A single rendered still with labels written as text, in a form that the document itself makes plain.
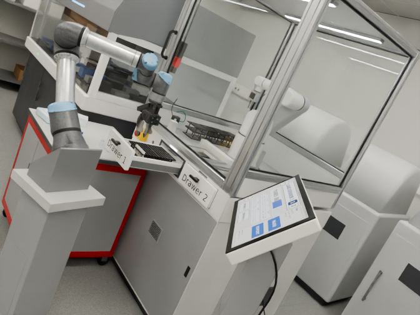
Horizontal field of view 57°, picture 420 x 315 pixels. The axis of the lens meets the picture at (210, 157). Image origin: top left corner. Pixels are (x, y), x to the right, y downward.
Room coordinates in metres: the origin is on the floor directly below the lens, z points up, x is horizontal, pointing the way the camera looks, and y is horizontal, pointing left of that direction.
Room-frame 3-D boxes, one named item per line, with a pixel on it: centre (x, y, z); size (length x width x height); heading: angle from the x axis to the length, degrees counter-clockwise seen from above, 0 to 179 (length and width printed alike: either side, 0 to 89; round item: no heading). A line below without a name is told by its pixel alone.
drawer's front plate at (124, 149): (1.93, 0.45, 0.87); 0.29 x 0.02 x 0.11; 43
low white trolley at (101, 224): (2.24, 0.72, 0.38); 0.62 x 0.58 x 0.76; 43
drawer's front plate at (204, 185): (1.92, 0.00, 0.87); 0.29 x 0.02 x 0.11; 43
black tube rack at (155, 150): (2.07, 0.31, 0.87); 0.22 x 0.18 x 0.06; 133
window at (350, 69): (2.10, -0.50, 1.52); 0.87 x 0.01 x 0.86; 133
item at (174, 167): (2.08, 0.30, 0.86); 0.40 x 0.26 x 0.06; 133
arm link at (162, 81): (1.99, 0.38, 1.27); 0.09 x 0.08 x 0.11; 105
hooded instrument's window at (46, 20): (3.63, 1.14, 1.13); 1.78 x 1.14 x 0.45; 43
